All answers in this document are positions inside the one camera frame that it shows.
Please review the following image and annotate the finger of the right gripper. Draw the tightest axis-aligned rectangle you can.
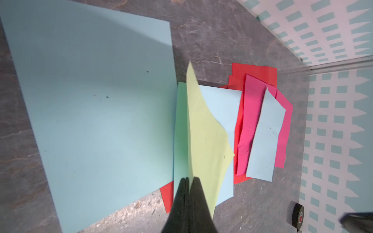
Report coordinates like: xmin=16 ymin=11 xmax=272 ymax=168
xmin=339 ymin=212 xmax=373 ymax=233

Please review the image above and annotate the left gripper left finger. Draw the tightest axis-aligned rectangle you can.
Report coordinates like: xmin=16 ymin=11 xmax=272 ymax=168
xmin=161 ymin=178 xmax=189 ymax=233

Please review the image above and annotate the black tape roll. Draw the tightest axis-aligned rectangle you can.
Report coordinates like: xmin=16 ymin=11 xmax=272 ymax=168
xmin=291 ymin=203 xmax=305 ymax=231

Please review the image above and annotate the blue paper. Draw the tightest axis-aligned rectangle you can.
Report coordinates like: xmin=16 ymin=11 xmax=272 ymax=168
xmin=1 ymin=1 xmax=177 ymax=233
xmin=246 ymin=89 xmax=286 ymax=182
xmin=200 ymin=85 xmax=242 ymax=205

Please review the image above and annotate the magenta paper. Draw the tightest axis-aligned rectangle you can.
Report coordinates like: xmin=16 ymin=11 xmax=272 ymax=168
xmin=275 ymin=90 xmax=293 ymax=169
xmin=237 ymin=74 xmax=277 ymax=176

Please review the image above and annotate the far left blue paper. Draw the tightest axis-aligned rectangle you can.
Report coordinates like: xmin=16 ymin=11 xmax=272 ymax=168
xmin=1 ymin=1 xmax=177 ymax=233

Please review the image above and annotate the right blue paper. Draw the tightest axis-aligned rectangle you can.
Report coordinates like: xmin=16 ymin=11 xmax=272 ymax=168
xmin=246 ymin=89 xmax=286 ymax=182

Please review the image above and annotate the small green paper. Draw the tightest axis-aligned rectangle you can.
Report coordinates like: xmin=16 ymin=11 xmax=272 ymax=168
xmin=186 ymin=63 xmax=234 ymax=216

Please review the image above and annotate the red paper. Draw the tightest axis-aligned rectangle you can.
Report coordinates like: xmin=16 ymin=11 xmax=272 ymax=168
xmin=160 ymin=63 xmax=277 ymax=214

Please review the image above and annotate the middle blue paper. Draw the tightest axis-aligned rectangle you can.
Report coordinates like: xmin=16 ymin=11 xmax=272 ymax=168
xmin=200 ymin=85 xmax=242 ymax=205

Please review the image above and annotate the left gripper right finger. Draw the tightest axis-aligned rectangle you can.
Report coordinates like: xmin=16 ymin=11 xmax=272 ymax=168
xmin=188 ymin=177 xmax=218 ymax=233

